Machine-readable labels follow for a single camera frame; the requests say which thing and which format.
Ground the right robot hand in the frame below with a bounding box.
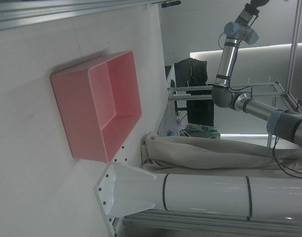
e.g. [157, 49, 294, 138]
[245, 0, 270, 10]

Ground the pink plastic basket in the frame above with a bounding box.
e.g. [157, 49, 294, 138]
[50, 50, 143, 164]

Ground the black monitor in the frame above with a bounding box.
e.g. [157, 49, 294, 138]
[174, 58, 208, 86]

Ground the black computer tower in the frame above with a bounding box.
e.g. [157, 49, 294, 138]
[186, 98, 215, 126]

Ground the colourful patterned bag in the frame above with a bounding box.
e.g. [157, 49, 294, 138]
[184, 123, 220, 139]

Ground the beige cloth cover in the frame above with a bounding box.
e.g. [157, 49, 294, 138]
[140, 132, 302, 177]

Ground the grey wire mesh tray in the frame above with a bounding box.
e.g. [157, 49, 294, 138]
[157, 102, 177, 136]

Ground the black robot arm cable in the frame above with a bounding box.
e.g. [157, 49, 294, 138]
[271, 134, 302, 179]

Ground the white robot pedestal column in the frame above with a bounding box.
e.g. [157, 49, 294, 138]
[92, 162, 302, 237]

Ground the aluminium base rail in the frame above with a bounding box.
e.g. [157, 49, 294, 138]
[122, 209, 302, 235]

